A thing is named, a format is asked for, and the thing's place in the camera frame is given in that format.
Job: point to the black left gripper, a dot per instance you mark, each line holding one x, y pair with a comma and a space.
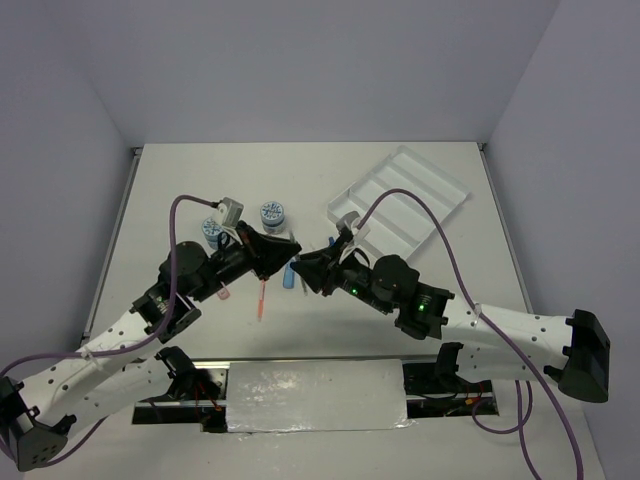
267, 253

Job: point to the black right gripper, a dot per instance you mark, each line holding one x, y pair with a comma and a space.
315, 269

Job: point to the orange highlighter pen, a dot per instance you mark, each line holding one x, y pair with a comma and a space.
261, 301

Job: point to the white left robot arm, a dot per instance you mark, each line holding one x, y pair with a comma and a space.
134, 359

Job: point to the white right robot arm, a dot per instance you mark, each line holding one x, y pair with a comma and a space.
476, 343

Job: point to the blue transparent eraser case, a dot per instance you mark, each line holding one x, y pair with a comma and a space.
288, 278

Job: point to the right blue ink jar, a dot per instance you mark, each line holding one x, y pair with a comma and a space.
273, 217

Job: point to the blue ink jar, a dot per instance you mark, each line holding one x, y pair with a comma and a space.
273, 217
211, 231

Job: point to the pink transparent eraser case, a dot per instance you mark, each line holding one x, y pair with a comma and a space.
223, 293

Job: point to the left blue ink jar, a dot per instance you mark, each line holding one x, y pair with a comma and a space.
211, 231

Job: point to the white divided plastic tray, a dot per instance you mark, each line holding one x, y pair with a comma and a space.
399, 225

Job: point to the silver foil covered plate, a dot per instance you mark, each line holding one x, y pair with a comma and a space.
316, 396

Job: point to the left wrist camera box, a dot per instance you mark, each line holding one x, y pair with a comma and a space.
228, 213

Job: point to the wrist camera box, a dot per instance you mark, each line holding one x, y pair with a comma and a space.
351, 222
228, 213

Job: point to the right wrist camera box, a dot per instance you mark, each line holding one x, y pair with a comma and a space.
351, 222

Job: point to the metal base rail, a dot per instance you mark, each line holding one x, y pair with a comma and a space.
427, 395

